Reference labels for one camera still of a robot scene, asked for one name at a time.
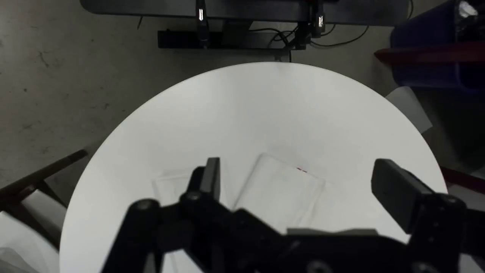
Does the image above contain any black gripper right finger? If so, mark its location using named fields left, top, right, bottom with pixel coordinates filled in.
left=372, top=157, right=485, bottom=273

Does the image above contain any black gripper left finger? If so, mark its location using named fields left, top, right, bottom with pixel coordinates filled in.
left=100, top=156, right=285, bottom=273

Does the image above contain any white towel with red stripe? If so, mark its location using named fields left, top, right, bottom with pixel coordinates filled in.
left=232, top=151, right=328, bottom=236

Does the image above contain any white paper sheet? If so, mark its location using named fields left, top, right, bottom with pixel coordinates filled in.
left=385, top=85, right=435, bottom=133

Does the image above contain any black table base bar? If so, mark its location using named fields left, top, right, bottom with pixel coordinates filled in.
left=157, top=28, right=308, bottom=51

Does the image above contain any reddish brown wooden bar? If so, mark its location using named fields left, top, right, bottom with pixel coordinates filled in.
left=375, top=42, right=485, bottom=66

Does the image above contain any blue plastic bin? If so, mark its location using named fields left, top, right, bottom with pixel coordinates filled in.
left=391, top=0, right=485, bottom=94

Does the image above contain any black work table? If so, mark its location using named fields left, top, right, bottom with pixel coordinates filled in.
left=79, top=0, right=413, bottom=27

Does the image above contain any white bag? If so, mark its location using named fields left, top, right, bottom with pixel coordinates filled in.
left=0, top=188, right=66, bottom=273

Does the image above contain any black clamp mount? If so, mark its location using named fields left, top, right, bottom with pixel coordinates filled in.
left=302, top=0, right=326, bottom=41
left=194, top=0, right=211, bottom=50

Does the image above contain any black cable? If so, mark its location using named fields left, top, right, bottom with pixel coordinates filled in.
left=252, top=22, right=372, bottom=51

